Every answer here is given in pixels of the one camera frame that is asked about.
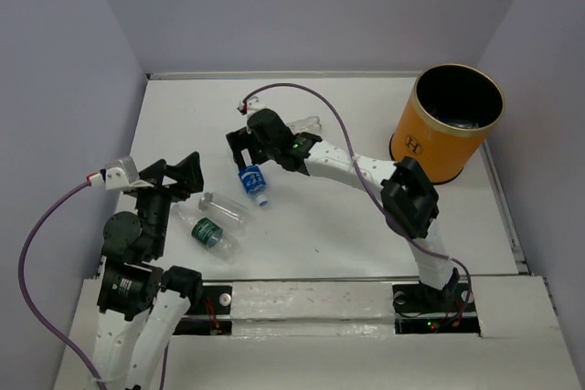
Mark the green label plastic bottle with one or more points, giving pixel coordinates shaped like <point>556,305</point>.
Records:
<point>209,235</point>

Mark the silver bolt right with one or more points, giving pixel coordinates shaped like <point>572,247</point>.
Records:
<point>400,298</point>

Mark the orange cylindrical bin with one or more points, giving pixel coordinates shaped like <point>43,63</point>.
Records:
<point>443,151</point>

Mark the silver bolt left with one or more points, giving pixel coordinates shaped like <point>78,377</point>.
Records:
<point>224,299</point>

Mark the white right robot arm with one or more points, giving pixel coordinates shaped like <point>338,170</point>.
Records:
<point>401,191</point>

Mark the clear plastic bottle no label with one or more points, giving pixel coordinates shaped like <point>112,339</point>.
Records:
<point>224,211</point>

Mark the red cap small bottle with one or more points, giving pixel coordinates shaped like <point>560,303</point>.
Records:
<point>311,124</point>

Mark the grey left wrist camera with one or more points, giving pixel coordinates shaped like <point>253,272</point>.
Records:
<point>117,175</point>

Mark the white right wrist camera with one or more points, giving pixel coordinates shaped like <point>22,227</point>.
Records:
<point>251,105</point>

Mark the silver bolt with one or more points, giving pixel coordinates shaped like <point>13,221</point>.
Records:
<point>400,298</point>
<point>224,299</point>

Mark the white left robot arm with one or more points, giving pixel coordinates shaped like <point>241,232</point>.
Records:
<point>140,304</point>

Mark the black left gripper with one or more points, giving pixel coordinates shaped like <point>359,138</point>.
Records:
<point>188,171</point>

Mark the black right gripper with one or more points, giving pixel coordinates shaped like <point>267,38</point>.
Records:
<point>240,139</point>

